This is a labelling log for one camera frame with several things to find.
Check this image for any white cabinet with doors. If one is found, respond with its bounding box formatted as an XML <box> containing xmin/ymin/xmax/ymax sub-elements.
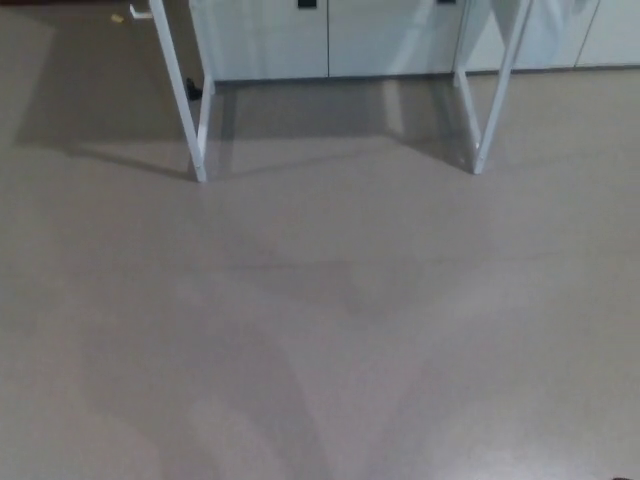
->
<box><xmin>188</xmin><ymin>0</ymin><xmax>640</xmax><ymax>83</ymax></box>

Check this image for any white metal table leg frame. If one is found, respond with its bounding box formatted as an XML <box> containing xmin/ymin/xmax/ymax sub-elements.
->
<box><xmin>148</xmin><ymin>0</ymin><xmax>217</xmax><ymax>183</ymax></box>
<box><xmin>454</xmin><ymin>0</ymin><xmax>535</xmax><ymax>176</ymax></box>

